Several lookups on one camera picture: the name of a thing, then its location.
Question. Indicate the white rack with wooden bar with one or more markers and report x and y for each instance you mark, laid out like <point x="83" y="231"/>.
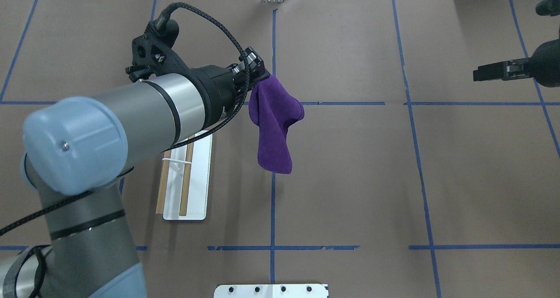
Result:
<point x="184" y="182"/>

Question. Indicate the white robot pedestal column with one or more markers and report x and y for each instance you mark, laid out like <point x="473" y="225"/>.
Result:
<point x="272" y="291"/>

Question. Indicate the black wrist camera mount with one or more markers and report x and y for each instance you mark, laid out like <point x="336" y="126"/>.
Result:
<point x="152" y="53"/>

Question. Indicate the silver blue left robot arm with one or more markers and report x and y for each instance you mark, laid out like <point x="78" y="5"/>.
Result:
<point x="77" y="151"/>

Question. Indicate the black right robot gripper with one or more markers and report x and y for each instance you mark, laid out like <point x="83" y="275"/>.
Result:
<point x="543" y="66"/>

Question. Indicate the purple towel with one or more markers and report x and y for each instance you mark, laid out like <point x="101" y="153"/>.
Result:
<point x="273" y="110"/>

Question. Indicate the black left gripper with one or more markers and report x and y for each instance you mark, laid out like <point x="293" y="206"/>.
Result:
<point x="213" y="93"/>

